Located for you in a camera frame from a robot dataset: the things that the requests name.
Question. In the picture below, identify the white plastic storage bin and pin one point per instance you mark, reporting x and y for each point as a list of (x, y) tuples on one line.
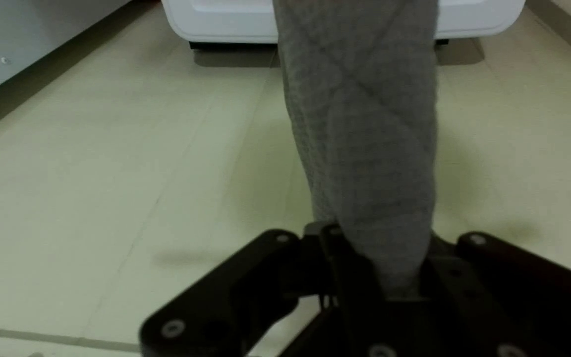
[(232, 20)]

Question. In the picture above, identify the grey quilted oven glove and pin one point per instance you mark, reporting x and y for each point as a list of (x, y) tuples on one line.
[(365, 145)]

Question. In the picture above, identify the white refrigerator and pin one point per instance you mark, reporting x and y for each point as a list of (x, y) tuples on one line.
[(28, 40)]

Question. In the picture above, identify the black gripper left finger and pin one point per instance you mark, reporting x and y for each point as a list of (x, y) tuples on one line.
[(246, 297)]

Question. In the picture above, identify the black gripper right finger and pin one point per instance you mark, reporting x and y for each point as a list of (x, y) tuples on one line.
[(516, 303)]

